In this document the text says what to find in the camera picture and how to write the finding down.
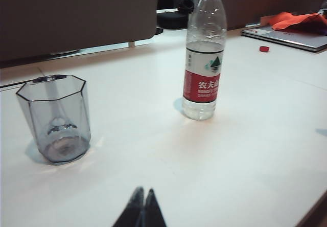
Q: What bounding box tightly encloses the grey faceted glass cup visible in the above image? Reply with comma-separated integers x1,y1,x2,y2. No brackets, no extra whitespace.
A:
16,75,92,166

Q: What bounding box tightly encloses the orange cloth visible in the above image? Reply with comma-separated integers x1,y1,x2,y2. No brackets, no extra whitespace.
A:
260,11,327,36

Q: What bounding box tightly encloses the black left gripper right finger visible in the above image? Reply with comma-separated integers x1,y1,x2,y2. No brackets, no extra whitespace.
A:
144,188,167,227

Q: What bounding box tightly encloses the clear red-label water bottle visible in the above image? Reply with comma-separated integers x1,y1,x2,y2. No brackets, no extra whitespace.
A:
181,0,228,121

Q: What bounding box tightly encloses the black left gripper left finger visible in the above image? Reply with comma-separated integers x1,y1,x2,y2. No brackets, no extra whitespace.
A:
111,186,145,227

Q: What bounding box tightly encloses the black round cushion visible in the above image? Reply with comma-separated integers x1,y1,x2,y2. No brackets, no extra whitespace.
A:
156,11,191,30

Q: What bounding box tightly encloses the wide brown desk partition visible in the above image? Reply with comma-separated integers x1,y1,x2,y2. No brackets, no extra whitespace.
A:
0,0,158,70

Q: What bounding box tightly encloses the silver closed laptop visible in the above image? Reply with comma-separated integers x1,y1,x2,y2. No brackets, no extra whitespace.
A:
240,24,327,53

